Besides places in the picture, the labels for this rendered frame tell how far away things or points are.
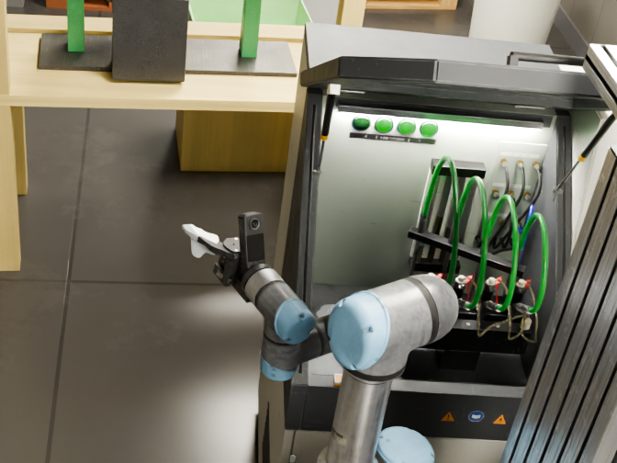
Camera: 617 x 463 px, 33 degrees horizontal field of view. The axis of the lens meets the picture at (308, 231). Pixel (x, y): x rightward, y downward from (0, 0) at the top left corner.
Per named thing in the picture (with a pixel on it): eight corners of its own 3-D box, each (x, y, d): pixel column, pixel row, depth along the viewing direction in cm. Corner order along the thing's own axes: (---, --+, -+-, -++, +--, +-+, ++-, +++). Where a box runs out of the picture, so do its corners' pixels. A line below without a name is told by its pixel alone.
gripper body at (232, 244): (209, 270, 210) (238, 305, 202) (218, 235, 206) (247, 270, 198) (241, 265, 214) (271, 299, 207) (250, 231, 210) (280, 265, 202)
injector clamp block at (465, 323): (395, 367, 276) (405, 324, 267) (391, 341, 284) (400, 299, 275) (518, 374, 279) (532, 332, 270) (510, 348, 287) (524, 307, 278)
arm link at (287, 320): (280, 354, 193) (285, 321, 188) (252, 319, 200) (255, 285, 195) (315, 342, 197) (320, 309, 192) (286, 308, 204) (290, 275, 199)
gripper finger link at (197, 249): (172, 251, 210) (212, 267, 208) (176, 226, 207) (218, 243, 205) (178, 243, 212) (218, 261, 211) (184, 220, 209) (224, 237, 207)
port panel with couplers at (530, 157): (476, 241, 289) (501, 147, 270) (474, 233, 291) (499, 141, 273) (521, 243, 290) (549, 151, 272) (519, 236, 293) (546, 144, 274)
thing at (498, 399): (300, 430, 259) (308, 385, 249) (299, 417, 262) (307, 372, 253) (538, 443, 265) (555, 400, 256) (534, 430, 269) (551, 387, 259)
